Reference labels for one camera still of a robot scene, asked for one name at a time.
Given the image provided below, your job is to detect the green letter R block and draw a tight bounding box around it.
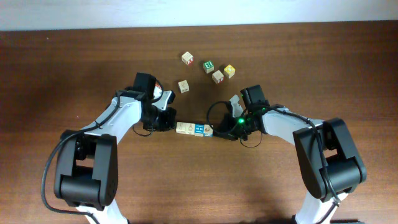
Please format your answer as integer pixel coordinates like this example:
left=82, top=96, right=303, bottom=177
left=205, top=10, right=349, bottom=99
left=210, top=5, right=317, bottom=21
left=203, top=60, right=215, bottom=74

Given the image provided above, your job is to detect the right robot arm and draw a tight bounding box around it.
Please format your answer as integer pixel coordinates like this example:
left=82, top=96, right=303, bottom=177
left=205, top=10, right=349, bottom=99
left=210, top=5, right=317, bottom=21
left=213, top=85, right=367, bottom=223

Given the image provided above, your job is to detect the wooden letter J block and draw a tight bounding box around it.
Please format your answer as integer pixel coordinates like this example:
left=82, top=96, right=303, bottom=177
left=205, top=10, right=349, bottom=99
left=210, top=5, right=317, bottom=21
left=178, top=80, right=190, bottom=93

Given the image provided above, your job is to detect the wooden block green side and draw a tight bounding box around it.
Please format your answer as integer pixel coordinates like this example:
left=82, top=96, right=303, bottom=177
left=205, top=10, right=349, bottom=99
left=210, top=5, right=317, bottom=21
left=176, top=122, right=187, bottom=134

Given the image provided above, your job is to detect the wooden block blue side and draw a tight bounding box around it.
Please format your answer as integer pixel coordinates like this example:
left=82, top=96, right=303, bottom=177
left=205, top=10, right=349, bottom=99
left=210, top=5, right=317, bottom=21
left=203, top=124, right=213, bottom=137

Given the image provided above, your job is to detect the blue top block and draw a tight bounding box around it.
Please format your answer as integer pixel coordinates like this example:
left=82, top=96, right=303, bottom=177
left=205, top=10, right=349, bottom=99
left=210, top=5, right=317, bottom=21
left=194, top=124, right=205, bottom=137

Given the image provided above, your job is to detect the red letter A block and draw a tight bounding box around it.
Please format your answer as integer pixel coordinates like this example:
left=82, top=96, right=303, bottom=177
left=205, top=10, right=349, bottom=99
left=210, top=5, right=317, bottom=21
left=155, top=83, right=162, bottom=95

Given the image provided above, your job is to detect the wooden block red drawing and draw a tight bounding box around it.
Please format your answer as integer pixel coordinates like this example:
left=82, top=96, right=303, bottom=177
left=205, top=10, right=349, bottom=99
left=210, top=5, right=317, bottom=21
left=186, top=123, right=195, bottom=135

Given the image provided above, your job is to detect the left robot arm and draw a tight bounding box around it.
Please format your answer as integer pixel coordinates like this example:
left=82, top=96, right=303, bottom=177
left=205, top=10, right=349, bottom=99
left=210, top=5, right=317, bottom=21
left=52, top=73, right=176, bottom=223

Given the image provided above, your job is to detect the wooden block red side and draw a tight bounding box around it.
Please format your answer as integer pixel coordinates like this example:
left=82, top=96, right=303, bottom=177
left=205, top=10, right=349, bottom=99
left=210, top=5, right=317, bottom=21
left=211, top=70, right=224, bottom=84

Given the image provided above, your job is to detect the top plain wooden block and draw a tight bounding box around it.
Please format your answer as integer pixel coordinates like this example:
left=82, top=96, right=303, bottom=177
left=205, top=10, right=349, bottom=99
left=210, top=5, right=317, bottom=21
left=181, top=52, right=194, bottom=66

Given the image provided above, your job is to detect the yellow letter block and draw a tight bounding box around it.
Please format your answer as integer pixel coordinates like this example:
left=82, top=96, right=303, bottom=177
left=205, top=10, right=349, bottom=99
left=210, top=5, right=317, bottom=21
left=223, top=65, right=236, bottom=78

